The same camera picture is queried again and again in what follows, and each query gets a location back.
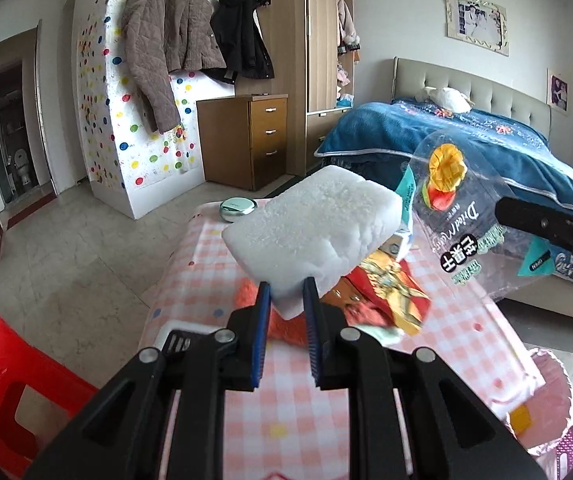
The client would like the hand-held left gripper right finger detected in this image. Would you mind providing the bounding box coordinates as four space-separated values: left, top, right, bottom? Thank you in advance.
303 277 550 480

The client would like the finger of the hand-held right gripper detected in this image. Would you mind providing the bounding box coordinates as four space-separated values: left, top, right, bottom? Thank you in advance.
495 196 573 293

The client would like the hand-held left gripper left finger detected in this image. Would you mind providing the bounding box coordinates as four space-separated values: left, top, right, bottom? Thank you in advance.
25 281 272 480

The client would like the clear plastic dried fruit bag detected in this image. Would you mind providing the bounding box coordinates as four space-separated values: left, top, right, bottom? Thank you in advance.
409 130 573 302

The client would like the red gold snack packet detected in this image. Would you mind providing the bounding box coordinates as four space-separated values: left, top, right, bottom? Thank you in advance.
321 249 433 337

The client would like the white foam block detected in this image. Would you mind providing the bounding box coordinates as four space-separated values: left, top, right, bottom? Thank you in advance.
221 164 402 320

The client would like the pink lined wastebasket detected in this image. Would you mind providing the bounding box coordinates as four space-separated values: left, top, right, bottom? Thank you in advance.
487 347 573 476

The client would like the white device with black screen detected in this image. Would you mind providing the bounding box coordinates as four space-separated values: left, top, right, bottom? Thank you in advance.
164 321 230 356

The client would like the pink checkered tablecloth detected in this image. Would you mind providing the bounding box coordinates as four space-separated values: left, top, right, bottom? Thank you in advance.
136 197 547 480

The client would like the round pale green tin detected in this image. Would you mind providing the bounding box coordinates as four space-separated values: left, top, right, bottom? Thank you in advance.
219 196 258 222

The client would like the beige tufted headboard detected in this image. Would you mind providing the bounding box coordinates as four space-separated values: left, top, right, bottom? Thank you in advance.
391 57 552 142

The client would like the white plush pillow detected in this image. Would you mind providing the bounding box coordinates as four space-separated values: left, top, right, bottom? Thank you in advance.
414 86 475 114

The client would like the wooden drawer cabinet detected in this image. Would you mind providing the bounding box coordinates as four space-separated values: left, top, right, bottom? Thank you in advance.
196 94 289 192

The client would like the yellow paper scrap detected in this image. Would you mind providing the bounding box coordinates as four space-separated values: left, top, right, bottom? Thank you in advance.
511 404 533 435

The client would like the bed with blue blanket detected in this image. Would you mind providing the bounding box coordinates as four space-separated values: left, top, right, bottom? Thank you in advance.
314 100 573 295

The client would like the pink hanging garment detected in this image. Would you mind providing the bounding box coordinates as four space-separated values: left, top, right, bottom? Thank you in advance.
337 0 360 47

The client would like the white toilet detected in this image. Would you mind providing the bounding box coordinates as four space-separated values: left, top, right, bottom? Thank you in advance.
9 147 35 194

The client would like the wooden wardrobe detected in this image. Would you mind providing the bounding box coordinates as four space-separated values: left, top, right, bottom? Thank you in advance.
233 0 355 177

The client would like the black hooded jacket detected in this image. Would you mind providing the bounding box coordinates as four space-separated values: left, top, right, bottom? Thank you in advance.
210 0 276 84

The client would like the brown quilted jacket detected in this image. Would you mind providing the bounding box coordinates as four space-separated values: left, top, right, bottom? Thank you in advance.
120 0 228 135

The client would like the small purple wall poster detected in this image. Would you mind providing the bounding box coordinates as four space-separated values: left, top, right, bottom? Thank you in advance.
547 70 570 115

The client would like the polka dot wall sheet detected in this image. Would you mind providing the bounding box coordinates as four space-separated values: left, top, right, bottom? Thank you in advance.
77 0 237 192

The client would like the white framed wall picture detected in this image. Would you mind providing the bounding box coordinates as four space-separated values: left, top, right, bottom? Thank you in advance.
444 0 510 57

